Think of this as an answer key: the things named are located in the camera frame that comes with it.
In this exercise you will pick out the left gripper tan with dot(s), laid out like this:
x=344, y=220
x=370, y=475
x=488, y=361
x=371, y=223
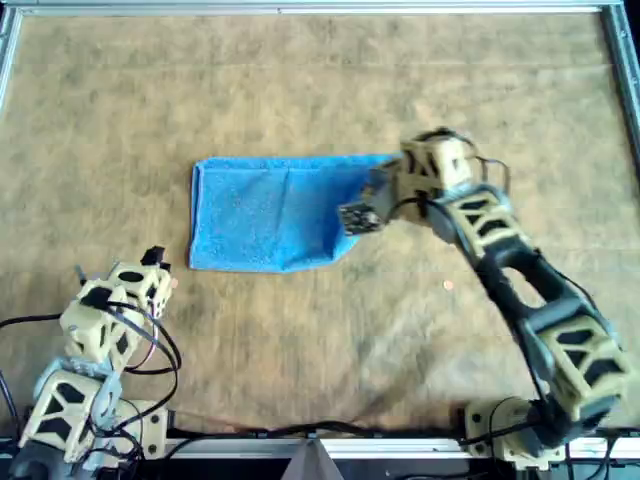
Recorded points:
x=137, y=285

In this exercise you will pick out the right wrist camera circuit board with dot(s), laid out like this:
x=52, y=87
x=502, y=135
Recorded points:
x=357, y=220

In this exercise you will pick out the blue microfibre cloth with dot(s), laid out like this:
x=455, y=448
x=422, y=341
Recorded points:
x=250, y=220

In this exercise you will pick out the grey triangular camera stand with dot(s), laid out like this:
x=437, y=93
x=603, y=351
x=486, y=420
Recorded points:
x=307, y=465

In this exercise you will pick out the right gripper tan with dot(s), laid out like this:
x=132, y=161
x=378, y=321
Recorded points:
x=417, y=175

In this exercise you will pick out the brown felt table mat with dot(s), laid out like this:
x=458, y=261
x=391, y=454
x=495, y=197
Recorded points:
x=300, y=75

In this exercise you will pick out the aluminium frame rail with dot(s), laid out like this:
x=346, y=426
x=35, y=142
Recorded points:
x=300, y=6
x=620, y=65
x=7, y=50
x=400, y=446

